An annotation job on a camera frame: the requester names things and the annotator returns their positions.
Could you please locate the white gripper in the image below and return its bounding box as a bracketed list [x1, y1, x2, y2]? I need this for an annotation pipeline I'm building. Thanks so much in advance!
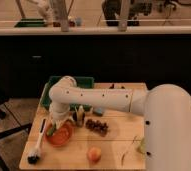
[50, 113, 71, 129]

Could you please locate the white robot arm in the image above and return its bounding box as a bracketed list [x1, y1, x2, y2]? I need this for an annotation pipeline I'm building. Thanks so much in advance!
[49, 76, 191, 171]

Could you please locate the orange peach fruit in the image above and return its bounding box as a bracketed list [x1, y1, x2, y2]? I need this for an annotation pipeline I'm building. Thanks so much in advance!
[87, 147, 101, 163]

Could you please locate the dark grape bunch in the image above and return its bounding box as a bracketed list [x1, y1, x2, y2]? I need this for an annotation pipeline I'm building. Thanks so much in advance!
[85, 119, 108, 136]

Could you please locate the green tray in background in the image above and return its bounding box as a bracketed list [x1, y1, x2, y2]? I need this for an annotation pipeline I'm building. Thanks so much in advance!
[15, 18, 46, 28]

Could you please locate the green stem vegetable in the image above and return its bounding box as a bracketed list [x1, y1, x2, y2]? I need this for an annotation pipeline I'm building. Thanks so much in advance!
[120, 136, 145, 165]

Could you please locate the blue sponge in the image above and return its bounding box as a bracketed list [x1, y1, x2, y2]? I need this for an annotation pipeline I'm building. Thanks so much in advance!
[93, 108, 104, 116]

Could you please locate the green pepper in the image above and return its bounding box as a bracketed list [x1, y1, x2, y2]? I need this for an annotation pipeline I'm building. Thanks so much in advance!
[46, 124, 57, 136]

